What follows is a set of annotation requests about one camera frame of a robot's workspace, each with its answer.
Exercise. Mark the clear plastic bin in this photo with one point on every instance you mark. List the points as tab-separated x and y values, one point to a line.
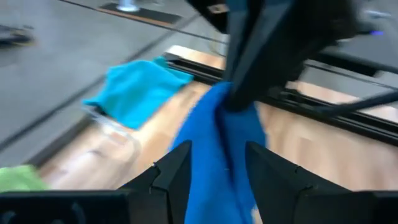
118	137

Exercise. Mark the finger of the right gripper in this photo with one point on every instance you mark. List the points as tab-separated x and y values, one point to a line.
245	46
298	37

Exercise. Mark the green microfiber towel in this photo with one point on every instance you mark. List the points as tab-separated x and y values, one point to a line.
18	179

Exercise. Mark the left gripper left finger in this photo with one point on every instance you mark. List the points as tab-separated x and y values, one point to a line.
168	193

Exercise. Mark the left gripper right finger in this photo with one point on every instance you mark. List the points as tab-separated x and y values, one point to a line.
286	193

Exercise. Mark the dark blue microfiber towel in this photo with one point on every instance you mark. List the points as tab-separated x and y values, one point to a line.
211	155

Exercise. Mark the teal microfiber towel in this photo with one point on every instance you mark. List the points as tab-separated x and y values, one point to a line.
136	90

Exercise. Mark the black aluminium table frame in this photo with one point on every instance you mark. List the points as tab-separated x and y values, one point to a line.
342	123

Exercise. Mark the black floor plate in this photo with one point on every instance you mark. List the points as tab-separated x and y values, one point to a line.
146	15

